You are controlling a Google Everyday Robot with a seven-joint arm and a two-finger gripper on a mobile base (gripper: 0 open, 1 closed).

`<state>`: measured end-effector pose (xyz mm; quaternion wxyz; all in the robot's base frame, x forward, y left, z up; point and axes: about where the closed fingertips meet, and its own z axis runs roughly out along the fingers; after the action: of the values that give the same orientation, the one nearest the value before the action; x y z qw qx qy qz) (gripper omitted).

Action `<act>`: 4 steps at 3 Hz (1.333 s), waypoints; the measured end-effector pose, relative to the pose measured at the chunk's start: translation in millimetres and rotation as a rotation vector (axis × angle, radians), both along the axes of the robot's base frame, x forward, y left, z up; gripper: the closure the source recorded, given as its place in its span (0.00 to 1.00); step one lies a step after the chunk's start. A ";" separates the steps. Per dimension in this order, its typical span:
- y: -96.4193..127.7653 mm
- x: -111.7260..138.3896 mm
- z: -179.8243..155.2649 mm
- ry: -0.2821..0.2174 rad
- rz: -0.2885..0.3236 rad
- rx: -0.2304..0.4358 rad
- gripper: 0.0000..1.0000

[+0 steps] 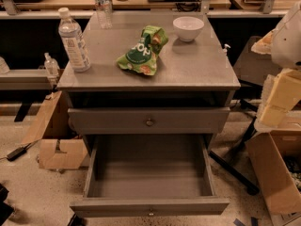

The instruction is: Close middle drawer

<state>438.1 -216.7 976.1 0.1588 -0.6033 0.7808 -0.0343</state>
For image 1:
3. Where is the grey drawer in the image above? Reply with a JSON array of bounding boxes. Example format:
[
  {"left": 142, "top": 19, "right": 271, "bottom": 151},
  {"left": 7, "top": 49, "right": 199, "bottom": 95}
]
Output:
[
  {"left": 68, "top": 107, "right": 230, "bottom": 135},
  {"left": 71, "top": 134, "right": 230, "bottom": 218}
]

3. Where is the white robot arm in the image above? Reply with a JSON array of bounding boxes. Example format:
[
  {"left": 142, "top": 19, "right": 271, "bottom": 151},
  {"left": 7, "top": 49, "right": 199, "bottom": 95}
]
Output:
[{"left": 257, "top": 1, "right": 301, "bottom": 127}]

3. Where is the grey wooden drawer cabinet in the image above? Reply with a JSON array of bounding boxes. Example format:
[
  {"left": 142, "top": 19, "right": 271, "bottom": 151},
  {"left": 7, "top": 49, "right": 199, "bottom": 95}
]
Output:
[{"left": 58, "top": 11, "right": 240, "bottom": 145}]

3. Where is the black folding side table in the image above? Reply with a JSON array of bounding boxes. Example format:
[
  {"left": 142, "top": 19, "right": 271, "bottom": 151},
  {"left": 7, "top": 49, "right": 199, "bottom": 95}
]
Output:
[{"left": 209, "top": 36, "right": 280, "bottom": 195}]

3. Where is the cardboard box right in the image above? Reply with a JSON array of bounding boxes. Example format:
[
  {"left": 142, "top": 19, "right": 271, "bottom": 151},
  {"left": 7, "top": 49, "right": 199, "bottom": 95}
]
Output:
[{"left": 246, "top": 131, "right": 301, "bottom": 215}]

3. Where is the cardboard box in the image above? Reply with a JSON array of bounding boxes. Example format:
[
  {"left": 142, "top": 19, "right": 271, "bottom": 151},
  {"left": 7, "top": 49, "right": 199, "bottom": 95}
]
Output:
[
  {"left": 246, "top": 131, "right": 301, "bottom": 215},
  {"left": 22, "top": 91, "right": 90, "bottom": 170}
]

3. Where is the small sanitizer pump bottle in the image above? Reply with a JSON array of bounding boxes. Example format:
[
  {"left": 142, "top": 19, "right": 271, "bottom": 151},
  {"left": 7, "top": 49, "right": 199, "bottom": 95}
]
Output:
[{"left": 223, "top": 43, "right": 231, "bottom": 56}]

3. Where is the white ceramic bowl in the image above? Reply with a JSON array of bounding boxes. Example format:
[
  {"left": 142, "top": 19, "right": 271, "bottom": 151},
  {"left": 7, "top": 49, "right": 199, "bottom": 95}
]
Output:
[{"left": 173, "top": 16, "right": 204, "bottom": 41}]

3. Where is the green snack bag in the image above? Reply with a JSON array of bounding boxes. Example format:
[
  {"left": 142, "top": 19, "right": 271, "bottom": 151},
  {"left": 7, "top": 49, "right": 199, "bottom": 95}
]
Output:
[{"left": 117, "top": 25, "right": 168, "bottom": 76}]

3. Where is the clear water bottle rear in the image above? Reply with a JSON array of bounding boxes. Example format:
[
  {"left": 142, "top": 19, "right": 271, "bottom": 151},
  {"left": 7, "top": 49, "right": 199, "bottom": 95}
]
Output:
[{"left": 94, "top": 0, "right": 112, "bottom": 29}]

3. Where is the large labelled water bottle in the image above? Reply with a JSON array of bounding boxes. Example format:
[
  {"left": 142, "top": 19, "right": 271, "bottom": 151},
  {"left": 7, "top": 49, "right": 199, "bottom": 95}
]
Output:
[{"left": 58, "top": 8, "right": 90, "bottom": 73}]

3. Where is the cardboard box left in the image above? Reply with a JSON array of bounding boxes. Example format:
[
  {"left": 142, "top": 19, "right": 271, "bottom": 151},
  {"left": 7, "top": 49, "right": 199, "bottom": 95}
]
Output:
[{"left": 22, "top": 91, "right": 90, "bottom": 170}]

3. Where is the small clear bottle left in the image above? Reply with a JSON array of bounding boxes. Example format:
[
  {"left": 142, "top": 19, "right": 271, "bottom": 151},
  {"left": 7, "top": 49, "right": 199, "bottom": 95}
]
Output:
[{"left": 44, "top": 53, "right": 59, "bottom": 76}]

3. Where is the grey low shelf left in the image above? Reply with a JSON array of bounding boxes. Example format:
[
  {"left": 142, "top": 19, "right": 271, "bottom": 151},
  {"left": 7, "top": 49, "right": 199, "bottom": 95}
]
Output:
[{"left": 0, "top": 69, "right": 53, "bottom": 90}]

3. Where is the black power adapter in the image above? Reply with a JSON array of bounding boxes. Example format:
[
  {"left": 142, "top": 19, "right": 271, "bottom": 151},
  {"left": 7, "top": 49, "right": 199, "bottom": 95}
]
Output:
[{"left": 7, "top": 147, "right": 26, "bottom": 161}]

